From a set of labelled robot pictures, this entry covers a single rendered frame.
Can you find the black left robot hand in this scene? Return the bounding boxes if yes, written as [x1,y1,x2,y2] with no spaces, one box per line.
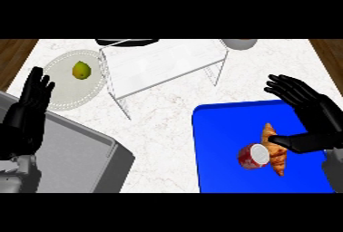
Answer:
[0,66,58,161]

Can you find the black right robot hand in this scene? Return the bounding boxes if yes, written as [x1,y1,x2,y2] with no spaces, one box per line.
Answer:
[263,73,343,155]

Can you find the red can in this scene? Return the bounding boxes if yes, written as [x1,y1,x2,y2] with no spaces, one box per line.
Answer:
[235,142,272,170]

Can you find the pale round plate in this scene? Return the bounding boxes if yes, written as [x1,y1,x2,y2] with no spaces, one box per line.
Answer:
[40,49,109,111]

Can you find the brown croissant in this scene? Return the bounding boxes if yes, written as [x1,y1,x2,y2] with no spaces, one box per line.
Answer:
[260,122,290,178]

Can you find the grey flat appliance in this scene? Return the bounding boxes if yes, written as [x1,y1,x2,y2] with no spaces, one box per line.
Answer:
[0,91,136,194]

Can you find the yellow-green lemon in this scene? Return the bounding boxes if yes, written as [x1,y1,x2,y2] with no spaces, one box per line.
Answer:
[71,61,93,81]

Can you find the grey round bowl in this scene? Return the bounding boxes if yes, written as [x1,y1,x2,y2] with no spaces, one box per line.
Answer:
[222,39,259,51]

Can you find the black round object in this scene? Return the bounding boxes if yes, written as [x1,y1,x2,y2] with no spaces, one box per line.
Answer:
[93,39,161,48]

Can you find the white wire tiered shelf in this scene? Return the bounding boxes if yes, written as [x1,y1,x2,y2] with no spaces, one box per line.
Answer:
[98,39,231,121]

